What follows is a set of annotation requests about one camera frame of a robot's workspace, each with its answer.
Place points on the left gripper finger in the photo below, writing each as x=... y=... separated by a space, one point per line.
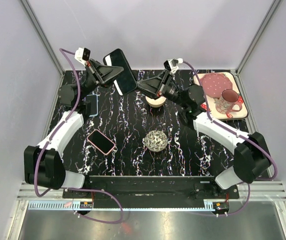
x=105 y=68
x=107 y=78

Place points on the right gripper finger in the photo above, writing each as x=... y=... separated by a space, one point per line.
x=154 y=81
x=149 y=91

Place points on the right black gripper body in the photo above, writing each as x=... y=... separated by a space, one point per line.
x=170 y=92

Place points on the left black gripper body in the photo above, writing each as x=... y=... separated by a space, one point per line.
x=91 y=81

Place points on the light blue phone case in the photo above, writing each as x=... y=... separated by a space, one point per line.
x=92 y=103

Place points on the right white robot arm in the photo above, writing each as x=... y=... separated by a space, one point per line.
x=251 y=154

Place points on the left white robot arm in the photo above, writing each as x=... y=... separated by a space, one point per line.
x=43 y=166

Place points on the pink cased phone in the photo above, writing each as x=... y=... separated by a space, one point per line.
x=101 y=142

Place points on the cream bowl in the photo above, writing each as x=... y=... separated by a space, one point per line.
x=155 y=103

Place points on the pink dotted plate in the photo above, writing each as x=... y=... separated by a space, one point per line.
x=214 y=84

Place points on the pink printed mug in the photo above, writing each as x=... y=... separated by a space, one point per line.
x=228 y=102

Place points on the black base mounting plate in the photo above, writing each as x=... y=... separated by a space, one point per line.
x=151 y=186

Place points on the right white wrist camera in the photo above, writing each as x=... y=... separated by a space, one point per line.
x=172 y=65

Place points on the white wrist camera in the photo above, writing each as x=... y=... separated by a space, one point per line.
x=172 y=65
x=82 y=54

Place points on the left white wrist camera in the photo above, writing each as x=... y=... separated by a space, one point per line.
x=82 y=54

